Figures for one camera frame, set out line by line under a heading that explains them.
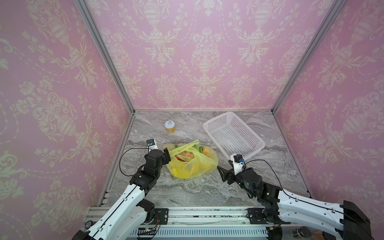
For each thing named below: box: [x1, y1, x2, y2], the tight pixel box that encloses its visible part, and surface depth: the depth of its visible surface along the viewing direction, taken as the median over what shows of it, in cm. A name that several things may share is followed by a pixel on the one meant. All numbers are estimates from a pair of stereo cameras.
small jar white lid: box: [164, 120, 176, 134], surface depth 108 cm
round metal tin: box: [290, 226, 312, 240], surface depth 63 cm
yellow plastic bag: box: [163, 140, 219, 180], surface depth 85 cm
